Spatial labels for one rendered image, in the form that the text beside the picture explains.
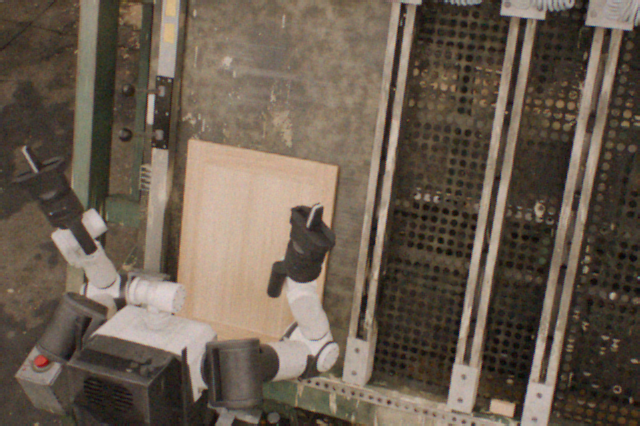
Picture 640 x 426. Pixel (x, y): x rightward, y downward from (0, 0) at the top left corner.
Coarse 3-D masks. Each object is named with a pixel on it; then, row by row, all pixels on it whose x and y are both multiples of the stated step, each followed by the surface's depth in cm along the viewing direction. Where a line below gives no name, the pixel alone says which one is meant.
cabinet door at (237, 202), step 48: (192, 144) 246; (192, 192) 249; (240, 192) 244; (288, 192) 239; (192, 240) 251; (240, 240) 247; (288, 240) 242; (192, 288) 254; (240, 288) 250; (240, 336) 252
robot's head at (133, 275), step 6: (132, 270) 202; (138, 270) 202; (144, 270) 203; (132, 276) 201; (138, 276) 200; (144, 276) 200; (150, 276) 199; (156, 276) 199; (162, 276) 200; (168, 276) 201; (132, 282) 200
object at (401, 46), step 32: (416, 0) 209; (416, 32) 218; (384, 96) 220; (384, 128) 222; (384, 160) 224; (384, 192) 225; (384, 224) 226; (384, 256) 231; (352, 320) 234; (352, 352) 236
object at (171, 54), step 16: (176, 0) 237; (176, 16) 238; (176, 32) 239; (160, 48) 241; (176, 48) 240; (160, 64) 242; (176, 64) 241; (176, 80) 243; (176, 96) 245; (176, 112) 246; (160, 160) 248; (160, 176) 248; (160, 192) 249; (160, 208) 250; (160, 224) 251; (160, 240) 252; (160, 256) 254; (160, 272) 255; (144, 304) 258
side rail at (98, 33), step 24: (96, 0) 243; (96, 24) 245; (96, 48) 247; (96, 72) 249; (96, 96) 251; (96, 120) 253; (96, 144) 255; (72, 168) 256; (96, 168) 258; (96, 192) 260; (72, 288) 264
